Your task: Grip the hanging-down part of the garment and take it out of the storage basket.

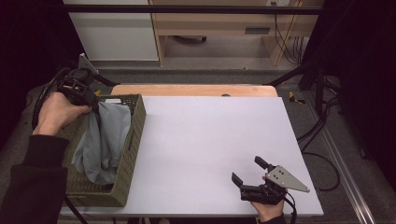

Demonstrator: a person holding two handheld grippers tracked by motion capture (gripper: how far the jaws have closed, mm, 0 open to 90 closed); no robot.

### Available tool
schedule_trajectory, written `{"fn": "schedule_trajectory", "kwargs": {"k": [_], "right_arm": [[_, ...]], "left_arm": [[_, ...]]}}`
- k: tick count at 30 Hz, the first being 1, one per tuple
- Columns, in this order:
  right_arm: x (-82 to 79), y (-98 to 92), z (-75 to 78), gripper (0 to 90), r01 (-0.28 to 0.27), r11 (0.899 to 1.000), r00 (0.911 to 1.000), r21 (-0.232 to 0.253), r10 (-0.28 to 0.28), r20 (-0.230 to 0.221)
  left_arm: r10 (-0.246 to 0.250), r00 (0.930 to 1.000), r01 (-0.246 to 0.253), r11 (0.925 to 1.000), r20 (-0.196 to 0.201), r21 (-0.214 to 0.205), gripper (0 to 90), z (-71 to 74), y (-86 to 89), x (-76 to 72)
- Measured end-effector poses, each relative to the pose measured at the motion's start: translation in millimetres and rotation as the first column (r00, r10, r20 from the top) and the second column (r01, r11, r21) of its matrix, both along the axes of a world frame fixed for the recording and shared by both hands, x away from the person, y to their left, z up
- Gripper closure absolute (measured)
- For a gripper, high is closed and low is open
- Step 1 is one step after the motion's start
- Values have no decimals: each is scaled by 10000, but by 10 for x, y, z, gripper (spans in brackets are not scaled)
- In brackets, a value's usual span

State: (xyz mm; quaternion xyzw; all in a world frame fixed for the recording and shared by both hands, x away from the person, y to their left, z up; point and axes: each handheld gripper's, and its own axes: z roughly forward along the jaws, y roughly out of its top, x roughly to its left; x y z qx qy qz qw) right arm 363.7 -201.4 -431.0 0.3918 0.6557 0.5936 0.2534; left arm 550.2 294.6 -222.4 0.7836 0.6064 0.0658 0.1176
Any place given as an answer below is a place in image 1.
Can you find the light wooden table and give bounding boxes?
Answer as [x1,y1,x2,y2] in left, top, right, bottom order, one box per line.
[110,83,278,98]

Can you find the person's right hand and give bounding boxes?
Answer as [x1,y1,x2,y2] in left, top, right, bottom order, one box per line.
[249,175,286,224]

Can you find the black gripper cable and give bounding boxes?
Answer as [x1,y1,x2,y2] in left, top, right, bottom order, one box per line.
[31,66,121,131]
[282,190,299,224]

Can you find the metal floor rail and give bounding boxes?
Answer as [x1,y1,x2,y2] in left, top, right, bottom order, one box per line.
[302,90,378,224]

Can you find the yellow and black tool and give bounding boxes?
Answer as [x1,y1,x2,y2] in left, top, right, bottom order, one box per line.
[288,91,306,105]

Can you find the black floor cable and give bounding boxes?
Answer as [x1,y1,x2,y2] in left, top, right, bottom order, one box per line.
[296,96,342,192]

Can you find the person's left hand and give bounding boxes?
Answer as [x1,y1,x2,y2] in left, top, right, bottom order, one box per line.
[32,91,93,137]

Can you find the green woven basket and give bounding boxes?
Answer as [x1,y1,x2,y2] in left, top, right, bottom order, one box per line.
[59,93,148,208]

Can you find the light wooden desk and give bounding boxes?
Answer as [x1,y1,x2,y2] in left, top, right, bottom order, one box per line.
[148,0,325,67]

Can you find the white cabinet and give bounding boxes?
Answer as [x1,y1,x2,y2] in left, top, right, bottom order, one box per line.
[63,0,160,62]

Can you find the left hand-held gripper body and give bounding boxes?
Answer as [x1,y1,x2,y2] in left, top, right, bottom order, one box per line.
[57,52,101,110]

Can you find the black metal stand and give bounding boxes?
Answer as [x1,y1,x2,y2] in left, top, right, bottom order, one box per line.
[262,59,331,117]

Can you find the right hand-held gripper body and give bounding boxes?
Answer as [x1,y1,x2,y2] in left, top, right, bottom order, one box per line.
[239,163,311,206]

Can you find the white wall socket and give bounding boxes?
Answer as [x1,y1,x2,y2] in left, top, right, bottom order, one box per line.
[265,0,291,7]

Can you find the black hanging cables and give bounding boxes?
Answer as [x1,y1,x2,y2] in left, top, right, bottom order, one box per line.
[271,1,304,65]

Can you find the black horizontal bar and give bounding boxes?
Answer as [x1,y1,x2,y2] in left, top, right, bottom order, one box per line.
[62,4,325,15]

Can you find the grey cloth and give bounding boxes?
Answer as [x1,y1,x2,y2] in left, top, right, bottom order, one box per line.
[71,101,133,187]

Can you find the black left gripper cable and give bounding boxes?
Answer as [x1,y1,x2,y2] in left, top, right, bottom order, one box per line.
[31,66,121,131]

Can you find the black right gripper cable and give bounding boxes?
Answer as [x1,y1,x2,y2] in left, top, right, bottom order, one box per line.
[282,190,299,224]

